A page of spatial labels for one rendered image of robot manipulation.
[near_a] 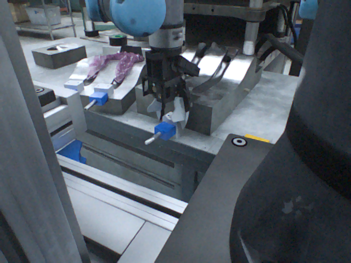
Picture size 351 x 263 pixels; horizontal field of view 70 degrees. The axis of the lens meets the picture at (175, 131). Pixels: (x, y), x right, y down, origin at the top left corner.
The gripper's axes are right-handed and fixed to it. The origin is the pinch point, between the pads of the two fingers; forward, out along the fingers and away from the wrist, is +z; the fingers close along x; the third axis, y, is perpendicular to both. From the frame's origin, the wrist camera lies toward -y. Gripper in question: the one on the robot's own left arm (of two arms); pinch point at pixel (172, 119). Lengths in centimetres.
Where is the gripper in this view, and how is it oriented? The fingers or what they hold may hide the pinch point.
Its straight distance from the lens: 68.7
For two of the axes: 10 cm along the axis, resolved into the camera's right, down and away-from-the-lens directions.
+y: -6.1, 4.2, -6.7
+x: 7.9, 3.3, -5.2
